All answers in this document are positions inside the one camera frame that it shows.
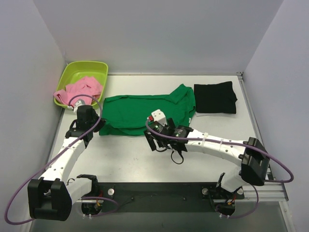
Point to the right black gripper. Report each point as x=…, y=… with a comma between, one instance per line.
x=149, y=139

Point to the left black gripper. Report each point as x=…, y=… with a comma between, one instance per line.
x=97, y=123

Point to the green t shirt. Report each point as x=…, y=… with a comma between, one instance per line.
x=126, y=115

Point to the green plastic basin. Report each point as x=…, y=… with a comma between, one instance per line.
x=79, y=69

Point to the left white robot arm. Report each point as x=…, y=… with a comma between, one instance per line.
x=50, y=197

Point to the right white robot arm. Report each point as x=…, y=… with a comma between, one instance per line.
x=249, y=157

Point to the pink t shirt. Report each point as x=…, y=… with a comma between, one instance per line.
x=87, y=85

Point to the folded black t shirt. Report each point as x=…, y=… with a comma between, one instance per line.
x=215, y=98

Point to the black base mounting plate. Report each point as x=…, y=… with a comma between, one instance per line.
x=196, y=197

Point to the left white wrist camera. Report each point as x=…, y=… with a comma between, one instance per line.
x=75, y=107

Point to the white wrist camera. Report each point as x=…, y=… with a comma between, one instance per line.
x=75, y=107
x=158, y=116

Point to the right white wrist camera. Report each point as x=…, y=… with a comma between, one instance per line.
x=158, y=116

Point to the aluminium frame rail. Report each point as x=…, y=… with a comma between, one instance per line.
x=269, y=192

